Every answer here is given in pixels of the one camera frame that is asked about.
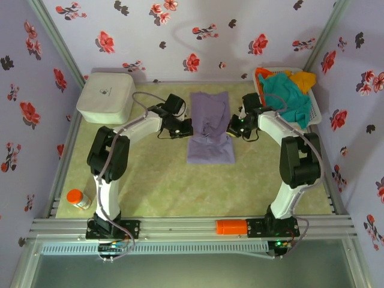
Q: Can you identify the orange t-shirt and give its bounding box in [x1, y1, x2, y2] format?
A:
[254, 67, 274, 104]

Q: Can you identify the white perforated plastic basket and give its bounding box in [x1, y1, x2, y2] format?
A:
[253, 67, 323, 127]

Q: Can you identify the mustard yellow t-shirt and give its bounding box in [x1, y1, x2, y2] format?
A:
[283, 70, 317, 95]

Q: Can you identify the aluminium extrusion frame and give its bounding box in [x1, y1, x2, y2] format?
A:
[8, 0, 374, 288]

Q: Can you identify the purple t-shirt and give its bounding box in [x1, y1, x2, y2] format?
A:
[186, 91, 236, 165]

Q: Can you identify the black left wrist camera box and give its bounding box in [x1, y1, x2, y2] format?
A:
[165, 93, 186, 117]

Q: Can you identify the orange cylinder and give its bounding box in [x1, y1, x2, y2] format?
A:
[215, 220, 248, 236]

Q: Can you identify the white slotted cable duct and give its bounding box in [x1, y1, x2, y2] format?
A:
[40, 241, 268, 256]

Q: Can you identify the teal t-shirt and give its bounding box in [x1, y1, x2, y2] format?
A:
[257, 73, 313, 130]

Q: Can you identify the orange-capped bottle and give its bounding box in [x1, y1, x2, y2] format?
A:
[66, 188, 92, 211]

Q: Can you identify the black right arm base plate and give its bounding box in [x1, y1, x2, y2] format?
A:
[246, 217, 300, 238]

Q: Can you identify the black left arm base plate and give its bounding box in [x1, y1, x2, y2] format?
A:
[86, 220, 141, 240]

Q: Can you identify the white plastic box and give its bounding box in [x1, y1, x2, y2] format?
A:
[76, 71, 135, 125]

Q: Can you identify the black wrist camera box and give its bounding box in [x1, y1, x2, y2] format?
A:
[165, 93, 186, 117]
[241, 92, 262, 112]

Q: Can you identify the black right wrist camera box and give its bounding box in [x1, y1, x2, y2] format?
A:
[241, 92, 262, 112]

